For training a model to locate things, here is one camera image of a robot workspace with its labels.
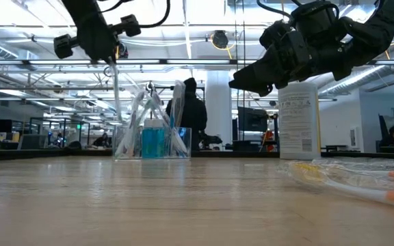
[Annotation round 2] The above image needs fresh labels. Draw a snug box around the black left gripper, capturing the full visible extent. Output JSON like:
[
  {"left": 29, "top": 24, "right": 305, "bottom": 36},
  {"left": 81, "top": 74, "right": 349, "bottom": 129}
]
[{"left": 53, "top": 1, "right": 142, "bottom": 64}]

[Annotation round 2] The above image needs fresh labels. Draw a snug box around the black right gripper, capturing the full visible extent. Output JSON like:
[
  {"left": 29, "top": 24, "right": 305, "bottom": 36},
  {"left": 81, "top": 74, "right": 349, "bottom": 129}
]
[{"left": 229, "top": 0, "right": 352, "bottom": 97}]

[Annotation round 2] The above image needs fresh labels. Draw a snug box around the purple toothbrush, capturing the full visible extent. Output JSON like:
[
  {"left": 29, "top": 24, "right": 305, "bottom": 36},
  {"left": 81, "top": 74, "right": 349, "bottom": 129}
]
[{"left": 107, "top": 58, "right": 124, "bottom": 126}]

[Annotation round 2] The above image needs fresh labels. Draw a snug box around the blue toothbrush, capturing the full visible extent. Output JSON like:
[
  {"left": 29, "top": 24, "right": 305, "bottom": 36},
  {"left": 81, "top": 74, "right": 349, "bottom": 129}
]
[
  {"left": 147, "top": 89, "right": 170, "bottom": 129},
  {"left": 169, "top": 80, "right": 188, "bottom": 154}
]

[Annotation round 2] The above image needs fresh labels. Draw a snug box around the green toothbrush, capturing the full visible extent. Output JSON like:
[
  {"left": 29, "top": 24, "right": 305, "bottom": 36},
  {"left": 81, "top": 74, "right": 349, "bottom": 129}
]
[{"left": 123, "top": 90, "right": 146, "bottom": 159}]

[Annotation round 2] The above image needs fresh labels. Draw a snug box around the white wipes canister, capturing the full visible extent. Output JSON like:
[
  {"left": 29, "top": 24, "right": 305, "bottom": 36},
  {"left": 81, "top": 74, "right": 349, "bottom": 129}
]
[{"left": 278, "top": 81, "right": 321, "bottom": 161}]

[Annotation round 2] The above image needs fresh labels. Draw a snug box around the white pillar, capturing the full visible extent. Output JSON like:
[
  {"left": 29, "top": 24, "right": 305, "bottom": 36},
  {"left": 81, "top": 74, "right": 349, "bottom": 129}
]
[{"left": 205, "top": 70, "right": 233, "bottom": 144}]

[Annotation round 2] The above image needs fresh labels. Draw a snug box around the red object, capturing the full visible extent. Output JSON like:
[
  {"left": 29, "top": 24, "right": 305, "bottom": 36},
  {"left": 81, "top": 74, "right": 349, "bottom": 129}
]
[{"left": 261, "top": 131, "right": 276, "bottom": 154}]

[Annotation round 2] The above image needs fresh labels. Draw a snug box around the long ceiling light bar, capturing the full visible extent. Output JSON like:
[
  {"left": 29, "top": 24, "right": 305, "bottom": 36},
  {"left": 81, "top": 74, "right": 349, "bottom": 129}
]
[{"left": 80, "top": 59, "right": 263, "bottom": 66}]

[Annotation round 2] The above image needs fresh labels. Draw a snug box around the black equipment on desk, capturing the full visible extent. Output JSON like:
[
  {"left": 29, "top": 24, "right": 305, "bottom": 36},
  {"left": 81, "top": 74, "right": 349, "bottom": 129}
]
[{"left": 198, "top": 133, "right": 224, "bottom": 150}]

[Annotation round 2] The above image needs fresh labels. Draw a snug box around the clear plastic bag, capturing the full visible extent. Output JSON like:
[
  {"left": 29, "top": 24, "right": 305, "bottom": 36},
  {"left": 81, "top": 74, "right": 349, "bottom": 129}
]
[{"left": 112, "top": 125, "right": 193, "bottom": 161}]

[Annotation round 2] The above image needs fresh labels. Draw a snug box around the black office chair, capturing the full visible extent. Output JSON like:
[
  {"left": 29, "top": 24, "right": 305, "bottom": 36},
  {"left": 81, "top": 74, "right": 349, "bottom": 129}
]
[{"left": 378, "top": 115, "right": 394, "bottom": 153}]

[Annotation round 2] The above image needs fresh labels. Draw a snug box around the black ceiling camera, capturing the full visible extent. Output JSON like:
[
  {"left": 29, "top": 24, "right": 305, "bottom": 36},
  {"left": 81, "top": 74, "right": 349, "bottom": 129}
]
[
  {"left": 212, "top": 29, "right": 230, "bottom": 50},
  {"left": 116, "top": 40, "right": 129, "bottom": 59}
]

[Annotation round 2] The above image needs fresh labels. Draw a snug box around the black looped cable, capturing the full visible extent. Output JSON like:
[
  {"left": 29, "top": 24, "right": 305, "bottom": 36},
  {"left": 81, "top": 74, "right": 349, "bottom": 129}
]
[{"left": 233, "top": 0, "right": 239, "bottom": 141}]

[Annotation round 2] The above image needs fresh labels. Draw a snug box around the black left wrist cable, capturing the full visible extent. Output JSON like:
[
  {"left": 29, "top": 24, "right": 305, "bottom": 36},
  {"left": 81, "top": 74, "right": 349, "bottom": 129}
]
[{"left": 97, "top": 0, "right": 171, "bottom": 30}]

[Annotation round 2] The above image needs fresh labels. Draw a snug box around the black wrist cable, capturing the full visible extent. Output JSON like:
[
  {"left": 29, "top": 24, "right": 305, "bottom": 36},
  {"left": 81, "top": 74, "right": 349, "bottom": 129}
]
[
  {"left": 97, "top": 0, "right": 171, "bottom": 30},
  {"left": 255, "top": 0, "right": 296, "bottom": 18}
]

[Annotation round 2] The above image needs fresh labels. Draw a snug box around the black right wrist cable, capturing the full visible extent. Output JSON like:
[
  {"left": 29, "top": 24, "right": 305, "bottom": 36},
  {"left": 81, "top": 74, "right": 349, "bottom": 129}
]
[{"left": 255, "top": 0, "right": 296, "bottom": 18}]

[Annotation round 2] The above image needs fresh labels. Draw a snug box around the silver ventilation duct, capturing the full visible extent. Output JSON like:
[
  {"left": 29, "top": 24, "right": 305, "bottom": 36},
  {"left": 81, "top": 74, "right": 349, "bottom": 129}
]
[{"left": 319, "top": 66, "right": 389, "bottom": 96}]

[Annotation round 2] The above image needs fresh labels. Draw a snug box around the white wall unit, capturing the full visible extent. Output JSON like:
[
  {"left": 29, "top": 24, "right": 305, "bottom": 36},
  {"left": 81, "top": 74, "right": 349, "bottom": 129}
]
[{"left": 349, "top": 128, "right": 361, "bottom": 148}]

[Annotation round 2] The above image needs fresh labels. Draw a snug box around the black aluminium table frame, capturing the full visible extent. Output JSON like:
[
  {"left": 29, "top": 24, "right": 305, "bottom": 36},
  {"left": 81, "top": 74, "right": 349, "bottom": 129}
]
[{"left": 0, "top": 148, "right": 394, "bottom": 162}]

